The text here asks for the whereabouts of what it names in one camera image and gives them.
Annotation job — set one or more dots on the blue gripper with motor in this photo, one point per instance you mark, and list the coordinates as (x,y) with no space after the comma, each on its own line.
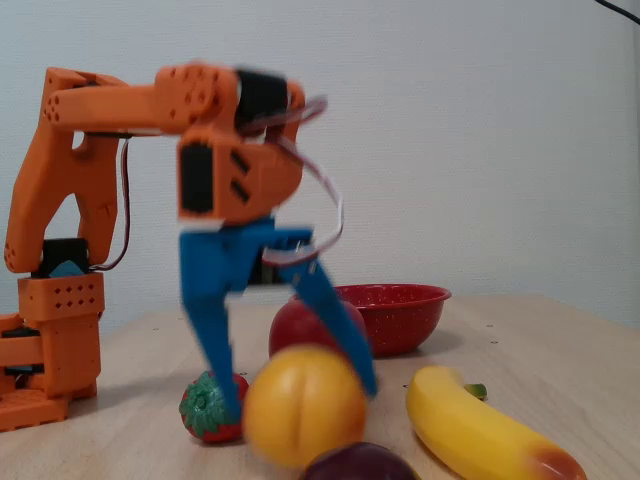
(227,255)

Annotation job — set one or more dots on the yellow orange toy peach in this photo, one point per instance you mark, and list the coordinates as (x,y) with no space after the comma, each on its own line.
(302,405)

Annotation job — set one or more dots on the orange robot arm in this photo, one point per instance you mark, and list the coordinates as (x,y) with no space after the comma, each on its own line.
(115,107)

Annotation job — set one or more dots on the orange robot base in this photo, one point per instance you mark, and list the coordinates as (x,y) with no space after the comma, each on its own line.
(65,340)

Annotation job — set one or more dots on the red speckled metal bowl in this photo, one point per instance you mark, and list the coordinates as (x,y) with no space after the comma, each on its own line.
(405,325)

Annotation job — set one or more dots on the red toy apple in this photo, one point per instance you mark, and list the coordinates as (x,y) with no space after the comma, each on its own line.
(295,325)

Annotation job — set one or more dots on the red toy strawberry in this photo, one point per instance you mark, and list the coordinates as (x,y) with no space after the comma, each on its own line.
(202,405)

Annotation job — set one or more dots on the dark purple toy plum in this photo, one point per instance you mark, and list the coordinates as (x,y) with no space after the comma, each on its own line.
(360,465)

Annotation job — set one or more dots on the yellow toy banana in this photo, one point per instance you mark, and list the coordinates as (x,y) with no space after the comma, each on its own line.
(465,430)

